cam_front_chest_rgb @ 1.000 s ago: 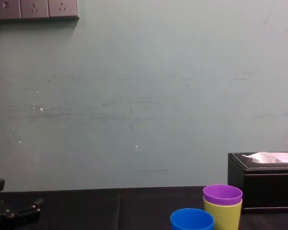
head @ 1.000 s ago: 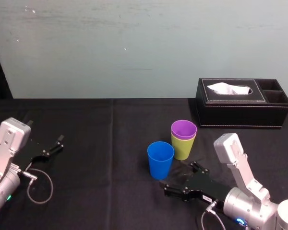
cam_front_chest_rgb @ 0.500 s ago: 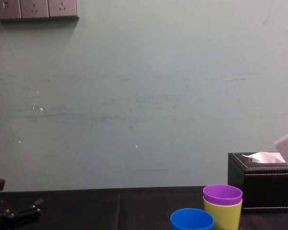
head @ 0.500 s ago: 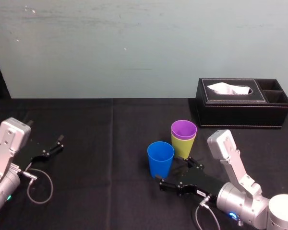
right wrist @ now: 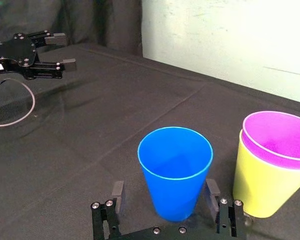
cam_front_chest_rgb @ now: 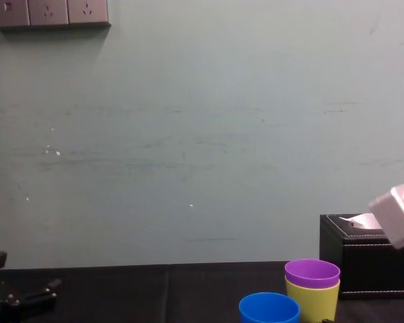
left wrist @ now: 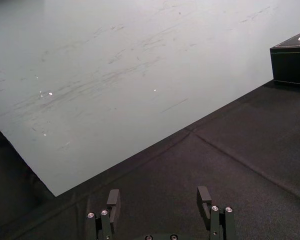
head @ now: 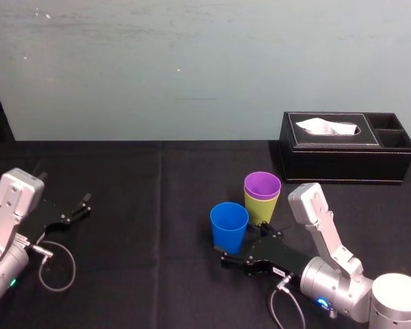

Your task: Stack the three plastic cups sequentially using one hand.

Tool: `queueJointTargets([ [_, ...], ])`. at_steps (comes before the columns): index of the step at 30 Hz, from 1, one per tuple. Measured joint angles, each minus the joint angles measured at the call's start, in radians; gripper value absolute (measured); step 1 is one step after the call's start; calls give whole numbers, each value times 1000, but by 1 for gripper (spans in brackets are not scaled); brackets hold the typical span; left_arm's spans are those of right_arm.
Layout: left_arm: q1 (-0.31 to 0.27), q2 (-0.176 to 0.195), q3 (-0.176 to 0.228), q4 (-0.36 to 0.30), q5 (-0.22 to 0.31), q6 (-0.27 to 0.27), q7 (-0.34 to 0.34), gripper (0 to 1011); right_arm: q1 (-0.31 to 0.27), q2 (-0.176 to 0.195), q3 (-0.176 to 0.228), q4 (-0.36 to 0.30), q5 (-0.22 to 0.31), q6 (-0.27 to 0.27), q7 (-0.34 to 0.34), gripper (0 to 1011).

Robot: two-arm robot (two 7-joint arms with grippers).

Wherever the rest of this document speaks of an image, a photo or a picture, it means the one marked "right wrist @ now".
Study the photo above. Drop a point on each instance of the purple plastic cup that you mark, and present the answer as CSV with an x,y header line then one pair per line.
x,y
277,135

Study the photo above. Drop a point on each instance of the black table cloth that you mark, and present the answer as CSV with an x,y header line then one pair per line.
x,y
90,150

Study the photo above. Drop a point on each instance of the dark hanging backdrop cloth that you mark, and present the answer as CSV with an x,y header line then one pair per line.
x,y
102,20

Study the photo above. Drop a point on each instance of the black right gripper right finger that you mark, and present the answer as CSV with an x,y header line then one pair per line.
x,y
227,220

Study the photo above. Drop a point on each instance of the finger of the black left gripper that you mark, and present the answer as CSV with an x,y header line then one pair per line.
x,y
55,68
52,38

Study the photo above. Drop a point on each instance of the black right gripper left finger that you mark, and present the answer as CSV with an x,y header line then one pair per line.
x,y
112,220

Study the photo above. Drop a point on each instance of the blue plastic cup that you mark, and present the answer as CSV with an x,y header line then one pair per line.
x,y
173,190

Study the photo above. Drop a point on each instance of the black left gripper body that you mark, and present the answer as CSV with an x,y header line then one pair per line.
x,y
13,53

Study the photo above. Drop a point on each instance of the yellow plastic cup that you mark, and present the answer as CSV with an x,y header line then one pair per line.
x,y
260,190

